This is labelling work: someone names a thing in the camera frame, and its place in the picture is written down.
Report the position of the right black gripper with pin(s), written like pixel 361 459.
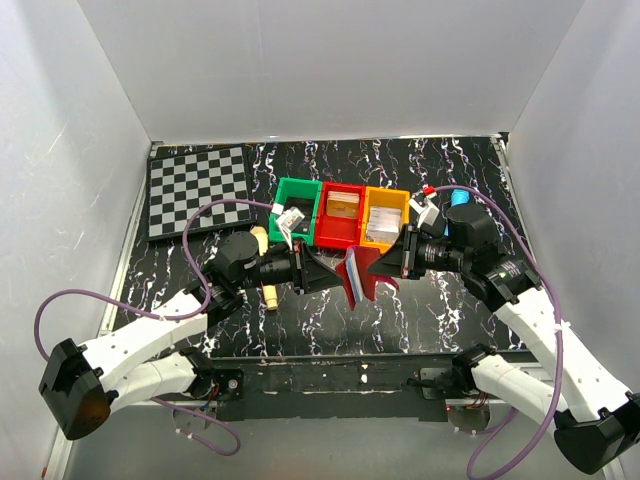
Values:
pixel 409 253

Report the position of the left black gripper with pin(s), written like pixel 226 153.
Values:
pixel 300 268

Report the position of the red leather card holder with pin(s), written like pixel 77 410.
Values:
pixel 358 283

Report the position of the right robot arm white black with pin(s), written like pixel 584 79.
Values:
pixel 593 416

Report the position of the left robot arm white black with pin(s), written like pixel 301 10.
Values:
pixel 83 384

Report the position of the white card stack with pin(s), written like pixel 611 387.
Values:
pixel 383 224

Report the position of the black card in green bin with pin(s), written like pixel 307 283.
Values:
pixel 306 207

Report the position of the brown card stack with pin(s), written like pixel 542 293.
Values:
pixel 342 204

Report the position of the red plastic bin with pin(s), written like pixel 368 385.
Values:
pixel 337 233

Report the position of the wooden rolling pin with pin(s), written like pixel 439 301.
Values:
pixel 269 291

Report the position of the green plastic bin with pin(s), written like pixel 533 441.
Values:
pixel 304 195

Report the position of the blue toy microphone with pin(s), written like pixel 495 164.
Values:
pixel 458 197

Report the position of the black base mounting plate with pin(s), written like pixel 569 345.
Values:
pixel 324 387

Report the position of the black and grey chessboard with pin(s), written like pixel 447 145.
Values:
pixel 181 183

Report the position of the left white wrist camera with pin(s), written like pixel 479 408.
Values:
pixel 287 222

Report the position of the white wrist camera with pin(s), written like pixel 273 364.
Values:
pixel 287 222
pixel 425 215

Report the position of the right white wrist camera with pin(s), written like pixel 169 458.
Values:
pixel 425 215

